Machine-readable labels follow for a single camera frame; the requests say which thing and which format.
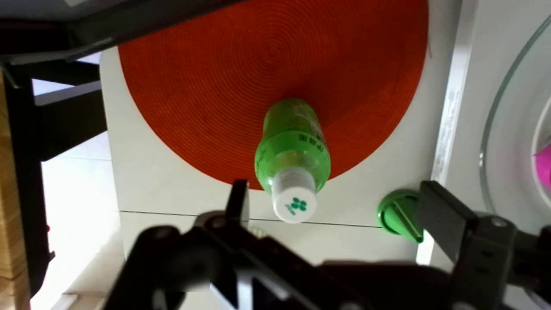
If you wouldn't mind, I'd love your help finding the wooden table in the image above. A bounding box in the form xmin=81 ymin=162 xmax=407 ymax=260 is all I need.
xmin=0 ymin=78 xmax=30 ymax=310

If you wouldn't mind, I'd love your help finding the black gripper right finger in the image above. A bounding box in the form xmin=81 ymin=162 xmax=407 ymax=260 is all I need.
xmin=415 ymin=181 xmax=474 ymax=265

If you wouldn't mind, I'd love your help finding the black microwave door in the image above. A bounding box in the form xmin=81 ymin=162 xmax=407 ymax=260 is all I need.
xmin=0 ymin=0 xmax=242 ymax=66

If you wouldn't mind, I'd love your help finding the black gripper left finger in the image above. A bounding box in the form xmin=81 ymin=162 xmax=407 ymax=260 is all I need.
xmin=226 ymin=179 xmax=250 ymax=224

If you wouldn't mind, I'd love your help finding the white bottle cap green logo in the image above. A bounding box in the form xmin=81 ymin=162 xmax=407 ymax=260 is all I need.
xmin=271 ymin=167 xmax=317 ymax=224

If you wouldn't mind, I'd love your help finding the glass microwave turntable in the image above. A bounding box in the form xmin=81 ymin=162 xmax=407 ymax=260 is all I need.
xmin=481 ymin=16 xmax=551 ymax=214

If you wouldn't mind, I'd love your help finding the white microwave oven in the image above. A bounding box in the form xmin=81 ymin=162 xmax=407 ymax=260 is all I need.
xmin=415 ymin=0 xmax=551 ymax=265

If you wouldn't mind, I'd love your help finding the round red placemat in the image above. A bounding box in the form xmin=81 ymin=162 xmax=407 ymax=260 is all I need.
xmin=119 ymin=0 xmax=429 ymax=181

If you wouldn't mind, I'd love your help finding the green cone funnel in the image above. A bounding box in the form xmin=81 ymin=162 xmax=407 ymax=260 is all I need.
xmin=378 ymin=190 xmax=424 ymax=243

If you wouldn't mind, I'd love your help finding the green tea bottle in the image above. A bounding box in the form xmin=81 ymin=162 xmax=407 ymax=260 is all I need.
xmin=255 ymin=98 xmax=331 ymax=198

